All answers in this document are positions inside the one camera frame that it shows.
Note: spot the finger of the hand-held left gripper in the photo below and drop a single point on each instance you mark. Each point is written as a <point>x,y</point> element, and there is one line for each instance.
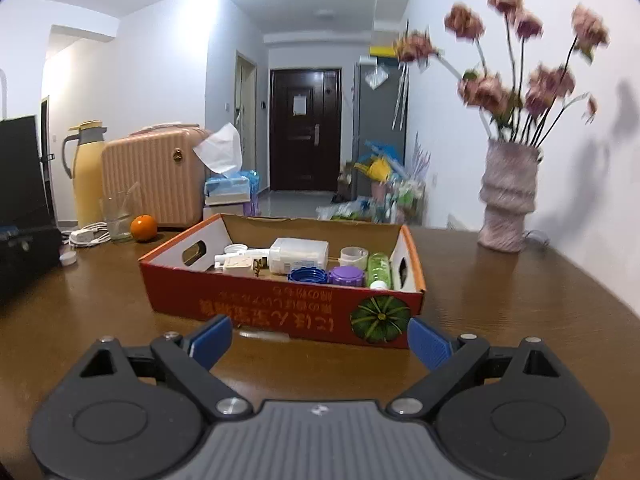
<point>30,265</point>
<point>7,232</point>

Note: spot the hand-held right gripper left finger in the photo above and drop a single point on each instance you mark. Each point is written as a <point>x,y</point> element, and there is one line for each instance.
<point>212,340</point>

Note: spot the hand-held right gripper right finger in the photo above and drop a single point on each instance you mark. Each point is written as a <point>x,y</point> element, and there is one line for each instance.
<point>430,342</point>

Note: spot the red cardboard box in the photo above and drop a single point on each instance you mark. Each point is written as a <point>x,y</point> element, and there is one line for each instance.
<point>280,310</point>

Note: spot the small white spray bottle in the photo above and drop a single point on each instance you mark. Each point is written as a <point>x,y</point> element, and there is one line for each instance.
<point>235,259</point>

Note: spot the green spray bottle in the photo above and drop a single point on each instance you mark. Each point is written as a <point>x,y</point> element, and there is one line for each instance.
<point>378,267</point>

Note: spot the white ridged lid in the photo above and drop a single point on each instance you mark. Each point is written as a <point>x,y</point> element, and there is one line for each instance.
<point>236,248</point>

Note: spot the purple ridged jar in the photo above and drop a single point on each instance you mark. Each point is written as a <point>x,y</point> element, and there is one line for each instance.
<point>346,276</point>

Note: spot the blue ridged lid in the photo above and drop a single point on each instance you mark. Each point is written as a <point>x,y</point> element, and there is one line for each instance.
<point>307,275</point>

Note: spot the clear tape roll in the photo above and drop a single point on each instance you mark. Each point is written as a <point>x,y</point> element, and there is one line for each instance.
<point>354,256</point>

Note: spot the large white plastic bottle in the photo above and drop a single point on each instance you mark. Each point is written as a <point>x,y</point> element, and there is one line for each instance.
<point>300,255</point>

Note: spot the small white cap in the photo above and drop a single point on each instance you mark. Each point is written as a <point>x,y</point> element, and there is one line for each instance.
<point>67,258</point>

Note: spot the black paper bag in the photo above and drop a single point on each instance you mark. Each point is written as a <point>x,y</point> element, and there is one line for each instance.
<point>20,170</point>

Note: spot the clear drinking glass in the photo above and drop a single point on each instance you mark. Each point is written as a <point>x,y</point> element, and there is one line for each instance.
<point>117,225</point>

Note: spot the yellow thermos jug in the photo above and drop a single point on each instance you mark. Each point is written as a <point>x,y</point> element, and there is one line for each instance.
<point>90,180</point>

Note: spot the orange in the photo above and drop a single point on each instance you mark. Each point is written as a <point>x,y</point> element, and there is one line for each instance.
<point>144,227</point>

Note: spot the clear drinking straw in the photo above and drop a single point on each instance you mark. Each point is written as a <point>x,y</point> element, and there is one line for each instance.
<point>130,196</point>

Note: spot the white storage box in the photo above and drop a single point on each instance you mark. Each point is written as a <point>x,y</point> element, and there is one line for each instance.
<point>225,200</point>

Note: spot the clear storage rack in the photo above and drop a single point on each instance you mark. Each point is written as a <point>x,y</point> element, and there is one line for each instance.
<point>397,200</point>

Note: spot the black eyeglasses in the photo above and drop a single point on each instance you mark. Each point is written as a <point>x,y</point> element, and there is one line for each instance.
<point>536,237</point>

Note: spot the pink ribbed suitcase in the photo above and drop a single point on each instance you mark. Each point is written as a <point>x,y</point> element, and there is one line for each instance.
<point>155,180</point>

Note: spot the blue tissue box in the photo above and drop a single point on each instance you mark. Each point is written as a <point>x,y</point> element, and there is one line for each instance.
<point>227,184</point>

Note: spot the pink ceramic vase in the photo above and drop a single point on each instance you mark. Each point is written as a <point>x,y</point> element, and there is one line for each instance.
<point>507,200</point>

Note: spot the purple flower bunch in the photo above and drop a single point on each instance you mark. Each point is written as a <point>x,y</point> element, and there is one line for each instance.
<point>419,157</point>

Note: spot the white tissue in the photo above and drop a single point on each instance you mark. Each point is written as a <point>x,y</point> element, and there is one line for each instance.
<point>220,150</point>

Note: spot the dark wooden door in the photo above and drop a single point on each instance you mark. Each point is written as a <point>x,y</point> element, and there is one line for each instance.
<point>305,150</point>

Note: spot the grey refrigerator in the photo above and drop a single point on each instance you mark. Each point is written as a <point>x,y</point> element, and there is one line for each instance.
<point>375,120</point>

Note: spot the interior doorway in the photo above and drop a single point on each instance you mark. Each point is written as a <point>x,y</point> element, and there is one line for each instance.
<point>246,110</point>

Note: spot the white folded umbrella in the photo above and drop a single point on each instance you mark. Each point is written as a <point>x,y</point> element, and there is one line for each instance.
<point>400,95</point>

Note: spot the white paper notice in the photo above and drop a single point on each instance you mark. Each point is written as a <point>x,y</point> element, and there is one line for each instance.
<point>300,105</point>

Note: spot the bunch of dried roses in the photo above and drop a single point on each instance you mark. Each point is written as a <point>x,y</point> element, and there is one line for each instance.
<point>490,92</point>

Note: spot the clear plastic bag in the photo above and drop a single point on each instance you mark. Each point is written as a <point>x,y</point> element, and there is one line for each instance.
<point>376,77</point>

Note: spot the yellow box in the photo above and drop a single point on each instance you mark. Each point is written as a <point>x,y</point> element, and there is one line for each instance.
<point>382,50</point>

